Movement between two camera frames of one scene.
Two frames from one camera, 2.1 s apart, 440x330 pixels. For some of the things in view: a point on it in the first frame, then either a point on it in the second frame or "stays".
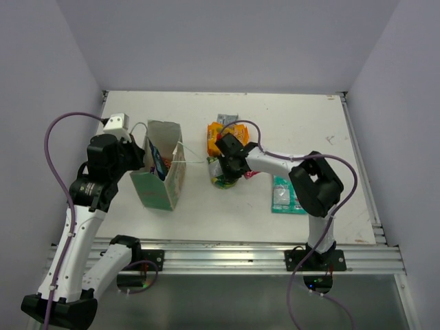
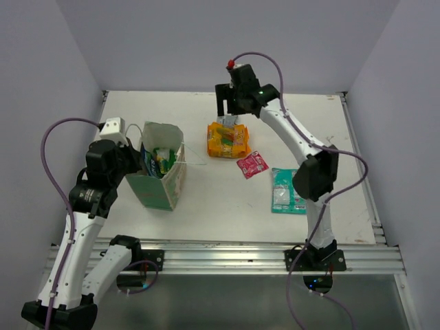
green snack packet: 216,174 to 166,157
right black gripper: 229,175 to 224,92
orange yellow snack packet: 216,130 stays
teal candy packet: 284,199 stays
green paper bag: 162,181 stays
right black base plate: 331,260 stays
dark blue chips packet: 161,166 to 150,163
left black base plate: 156,256 stays
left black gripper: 137,151 stays
